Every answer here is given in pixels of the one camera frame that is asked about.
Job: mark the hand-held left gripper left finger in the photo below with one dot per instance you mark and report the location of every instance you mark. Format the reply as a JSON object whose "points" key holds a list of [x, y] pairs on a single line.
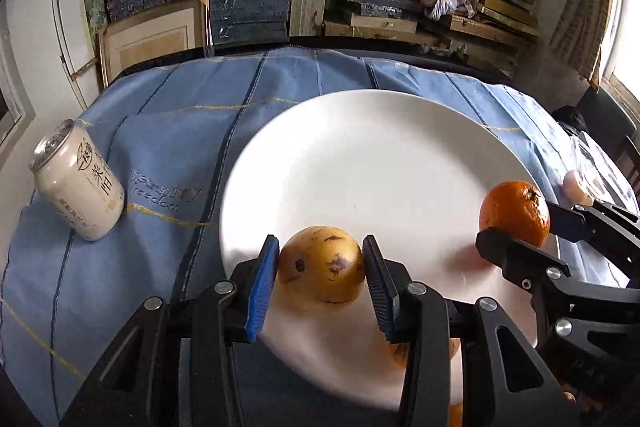
{"points": [[262, 287]]}

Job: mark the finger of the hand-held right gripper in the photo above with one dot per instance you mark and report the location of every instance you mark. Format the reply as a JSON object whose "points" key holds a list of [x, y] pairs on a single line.
{"points": [[585, 224], [520, 259]]}

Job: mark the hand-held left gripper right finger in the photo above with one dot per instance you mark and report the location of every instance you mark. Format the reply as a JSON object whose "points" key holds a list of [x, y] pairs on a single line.
{"points": [[377, 289]]}

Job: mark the large orange mandarin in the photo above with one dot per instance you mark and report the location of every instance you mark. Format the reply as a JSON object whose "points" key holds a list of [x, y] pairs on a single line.
{"points": [[515, 209]]}

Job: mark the large spotted yellow pepino melon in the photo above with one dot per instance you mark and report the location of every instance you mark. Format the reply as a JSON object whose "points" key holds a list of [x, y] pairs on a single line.
{"points": [[322, 264]]}

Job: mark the white oval plate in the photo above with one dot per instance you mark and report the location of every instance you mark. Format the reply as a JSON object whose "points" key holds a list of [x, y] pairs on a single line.
{"points": [[370, 167]]}

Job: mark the clear plastic egg pack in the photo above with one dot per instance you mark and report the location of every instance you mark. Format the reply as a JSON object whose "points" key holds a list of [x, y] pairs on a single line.
{"points": [[592, 179]]}

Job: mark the dark wooden chair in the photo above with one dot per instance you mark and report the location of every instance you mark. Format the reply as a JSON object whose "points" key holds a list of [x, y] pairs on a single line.
{"points": [[627, 162]]}

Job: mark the blue tablecloth with yellow stitching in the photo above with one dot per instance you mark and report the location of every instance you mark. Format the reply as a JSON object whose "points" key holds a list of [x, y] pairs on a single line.
{"points": [[165, 147]]}

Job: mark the beige beverage can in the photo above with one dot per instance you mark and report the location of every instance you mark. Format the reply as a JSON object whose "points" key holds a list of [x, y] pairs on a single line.
{"points": [[80, 187]]}

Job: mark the beige patterned curtain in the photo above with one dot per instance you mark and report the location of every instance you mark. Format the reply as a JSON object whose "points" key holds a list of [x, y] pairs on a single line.
{"points": [[585, 7]]}

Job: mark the pale wooden framed panel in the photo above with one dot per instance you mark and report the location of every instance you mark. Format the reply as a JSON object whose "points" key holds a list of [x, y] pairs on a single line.
{"points": [[150, 42]]}

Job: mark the stack of dark blue boxes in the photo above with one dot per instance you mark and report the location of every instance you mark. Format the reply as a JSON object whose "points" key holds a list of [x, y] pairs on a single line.
{"points": [[250, 7]]}

